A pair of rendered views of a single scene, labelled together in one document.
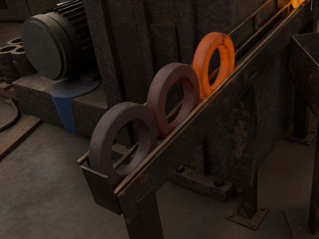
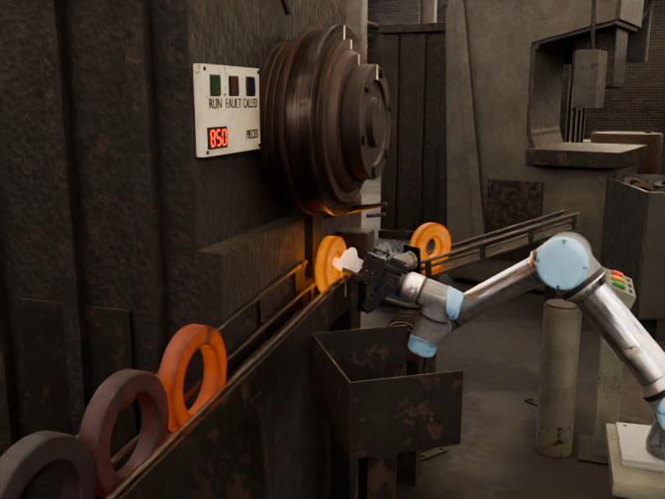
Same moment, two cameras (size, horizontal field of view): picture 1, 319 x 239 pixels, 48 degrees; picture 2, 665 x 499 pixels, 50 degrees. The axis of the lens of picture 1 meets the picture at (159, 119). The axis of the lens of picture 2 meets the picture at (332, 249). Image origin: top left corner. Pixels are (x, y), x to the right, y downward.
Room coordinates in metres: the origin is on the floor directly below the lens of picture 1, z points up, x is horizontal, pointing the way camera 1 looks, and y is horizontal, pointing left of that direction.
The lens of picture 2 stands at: (-0.24, 0.04, 1.18)
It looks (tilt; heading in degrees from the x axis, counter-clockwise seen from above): 12 degrees down; 338
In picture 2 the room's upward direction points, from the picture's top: straight up
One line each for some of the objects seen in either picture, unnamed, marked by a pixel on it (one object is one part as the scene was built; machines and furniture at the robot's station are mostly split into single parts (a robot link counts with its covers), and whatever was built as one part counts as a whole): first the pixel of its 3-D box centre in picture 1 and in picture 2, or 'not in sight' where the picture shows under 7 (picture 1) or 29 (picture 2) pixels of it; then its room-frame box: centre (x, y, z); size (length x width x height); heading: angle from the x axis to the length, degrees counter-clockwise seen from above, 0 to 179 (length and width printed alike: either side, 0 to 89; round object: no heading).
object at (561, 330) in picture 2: not in sight; (557, 377); (1.55, -1.50, 0.26); 0.12 x 0.12 x 0.52
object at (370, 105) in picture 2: not in sight; (368, 123); (1.39, -0.72, 1.11); 0.28 x 0.06 x 0.28; 138
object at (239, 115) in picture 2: not in sight; (230, 110); (1.27, -0.34, 1.15); 0.26 x 0.02 x 0.18; 138
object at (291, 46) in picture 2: not in sight; (301, 122); (1.51, -0.58, 1.12); 0.47 x 0.10 x 0.47; 138
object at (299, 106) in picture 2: not in sight; (332, 122); (1.45, -0.65, 1.11); 0.47 x 0.06 x 0.47; 138
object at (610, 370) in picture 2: not in sight; (610, 365); (1.48, -1.65, 0.31); 0.24 x 0.16 x 0.62; 138
